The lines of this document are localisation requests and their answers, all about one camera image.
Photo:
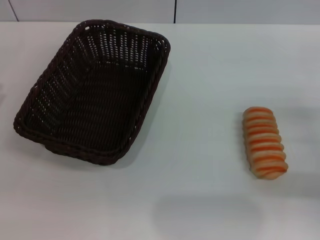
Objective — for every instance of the dark brown woven basket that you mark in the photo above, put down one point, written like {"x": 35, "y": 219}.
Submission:
{"x": 100, "y": 112}

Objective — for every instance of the orange striped bread roll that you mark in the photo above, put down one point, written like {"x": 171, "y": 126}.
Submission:
{"x": 265, "y": 145}

